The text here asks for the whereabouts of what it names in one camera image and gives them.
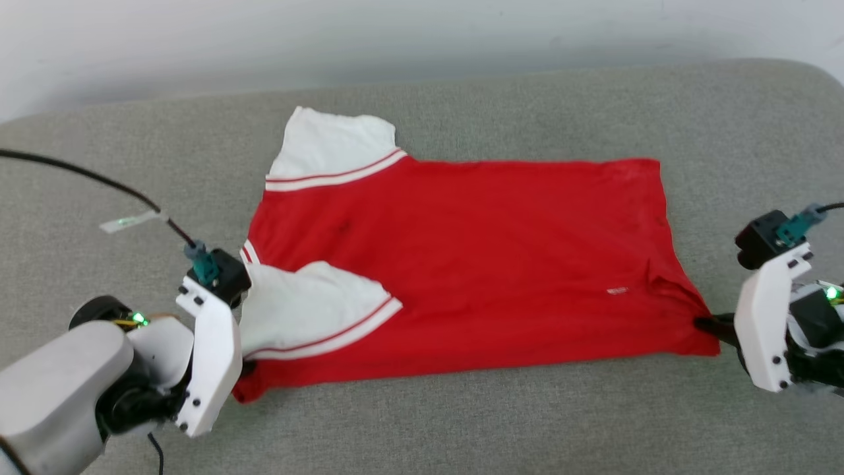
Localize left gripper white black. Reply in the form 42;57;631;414
99;276;244;439

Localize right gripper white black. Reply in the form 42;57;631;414
693;242;844;396

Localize red and white t-shirt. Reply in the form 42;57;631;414
231;106;721;404

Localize grey fabric sofa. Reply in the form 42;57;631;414
0;58;844;475

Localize black cable with teal plug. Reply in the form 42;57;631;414
0;148;222;288
775;201;844;249

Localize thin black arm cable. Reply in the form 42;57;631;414
146;431;166;475

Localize white cable label tag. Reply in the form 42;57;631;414
98;210;167;236

